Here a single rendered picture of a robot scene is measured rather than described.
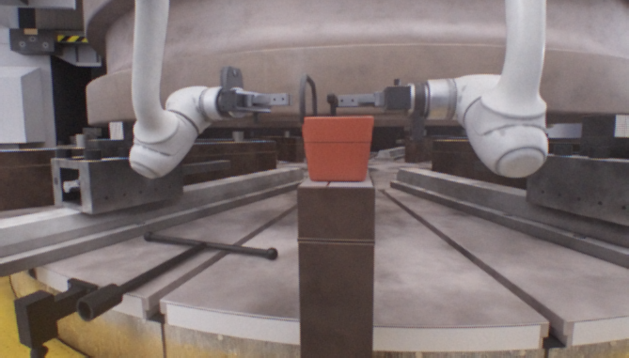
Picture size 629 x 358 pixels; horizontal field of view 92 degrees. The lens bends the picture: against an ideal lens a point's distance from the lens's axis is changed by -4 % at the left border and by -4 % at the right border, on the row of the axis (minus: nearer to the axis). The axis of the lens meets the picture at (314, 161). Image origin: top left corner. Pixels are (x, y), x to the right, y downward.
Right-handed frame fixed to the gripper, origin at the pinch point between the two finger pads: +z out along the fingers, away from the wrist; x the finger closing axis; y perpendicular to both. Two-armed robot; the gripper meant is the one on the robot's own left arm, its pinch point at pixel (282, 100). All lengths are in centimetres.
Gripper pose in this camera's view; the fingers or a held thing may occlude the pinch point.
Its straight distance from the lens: 76.2
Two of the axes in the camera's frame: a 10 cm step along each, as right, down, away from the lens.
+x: -4.9, 0.9, -8.7
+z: 8.7, 0.4, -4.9
